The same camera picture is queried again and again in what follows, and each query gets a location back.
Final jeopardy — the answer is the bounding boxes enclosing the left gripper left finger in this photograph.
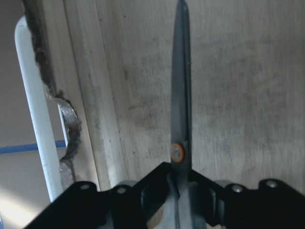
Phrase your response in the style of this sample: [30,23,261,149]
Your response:
[26,162,171,229]

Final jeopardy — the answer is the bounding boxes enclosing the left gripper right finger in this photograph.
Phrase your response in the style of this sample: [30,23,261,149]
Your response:
[190,171,305,229]

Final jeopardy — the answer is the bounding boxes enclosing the grey orange scissors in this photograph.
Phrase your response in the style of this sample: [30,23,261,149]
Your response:
[163,0,207,229]

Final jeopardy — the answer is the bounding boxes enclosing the wooden drawer with white handle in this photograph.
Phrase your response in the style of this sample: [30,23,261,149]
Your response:
[22,0,305,192]

